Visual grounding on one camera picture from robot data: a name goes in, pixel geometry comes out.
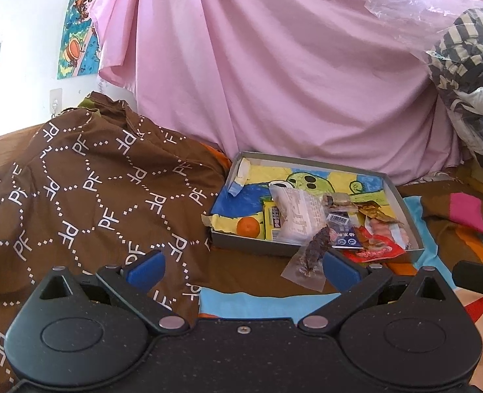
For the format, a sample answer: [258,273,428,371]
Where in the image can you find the red dried meat snack packet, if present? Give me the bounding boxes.
[341,227,406,264]

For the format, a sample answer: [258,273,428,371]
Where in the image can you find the blue calcium tablet sachet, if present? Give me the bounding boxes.
[326,212,363,250]

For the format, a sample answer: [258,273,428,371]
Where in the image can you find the dark dried fish packet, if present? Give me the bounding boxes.
[281,226,332,292]

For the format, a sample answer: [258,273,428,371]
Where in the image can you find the gold foil pouch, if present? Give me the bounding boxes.
[354,200,399,224]

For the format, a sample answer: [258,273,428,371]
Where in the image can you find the white translucent snack bag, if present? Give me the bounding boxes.
[270,185,327,246]

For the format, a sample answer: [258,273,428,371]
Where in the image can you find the yellow snack bar packet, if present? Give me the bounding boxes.
[263,199,281,241]

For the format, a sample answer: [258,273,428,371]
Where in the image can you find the small orange mandarin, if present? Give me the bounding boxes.
[236,216,261,239]

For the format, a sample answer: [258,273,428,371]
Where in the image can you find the packaged sausages white wrapper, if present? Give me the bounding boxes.
[366,218,410,249]

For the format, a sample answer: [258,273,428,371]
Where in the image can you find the clear packet pale crackers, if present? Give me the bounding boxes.
[321,193,359,214]

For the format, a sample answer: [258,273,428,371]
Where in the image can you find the grey tray with frog drawing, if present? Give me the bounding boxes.
[202,152,423,263]

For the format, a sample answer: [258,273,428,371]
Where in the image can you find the pink draped sheet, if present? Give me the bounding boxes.
[90,0,483,185]

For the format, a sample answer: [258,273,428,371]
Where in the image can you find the plastic bag of clothes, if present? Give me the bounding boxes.
[366,0,483,169]

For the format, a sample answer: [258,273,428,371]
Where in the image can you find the wooden bed frame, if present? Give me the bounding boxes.
[0,125,41,167]

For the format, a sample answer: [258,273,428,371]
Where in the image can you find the white wall socket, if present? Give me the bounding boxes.
[49,88,63,118]

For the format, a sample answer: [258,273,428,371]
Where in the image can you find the colourful wall poster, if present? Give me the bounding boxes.
[57,0,100,80]

